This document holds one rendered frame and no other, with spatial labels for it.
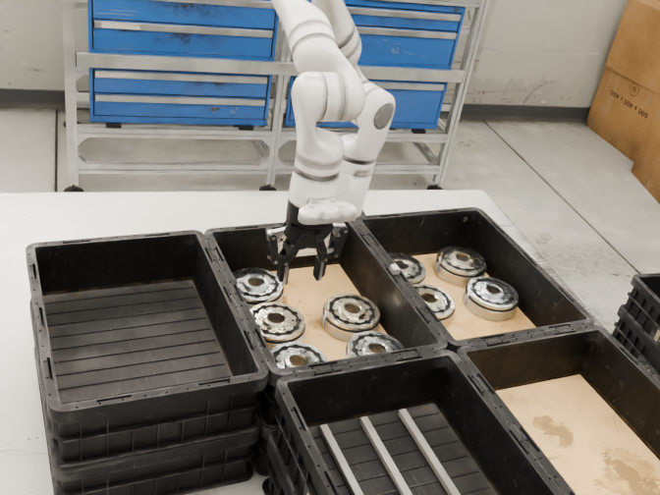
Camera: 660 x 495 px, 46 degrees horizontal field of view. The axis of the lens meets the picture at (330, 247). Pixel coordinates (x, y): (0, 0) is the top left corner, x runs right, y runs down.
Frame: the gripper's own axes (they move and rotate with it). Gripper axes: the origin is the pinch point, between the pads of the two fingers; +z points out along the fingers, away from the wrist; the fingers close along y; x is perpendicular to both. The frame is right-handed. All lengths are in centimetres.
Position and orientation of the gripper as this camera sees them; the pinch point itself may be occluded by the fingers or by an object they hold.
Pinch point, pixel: (301, 272)
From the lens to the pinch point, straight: 127.4
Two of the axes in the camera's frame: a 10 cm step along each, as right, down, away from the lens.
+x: 3.7, 5.5, -7.5
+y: -9.2, 0.9, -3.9
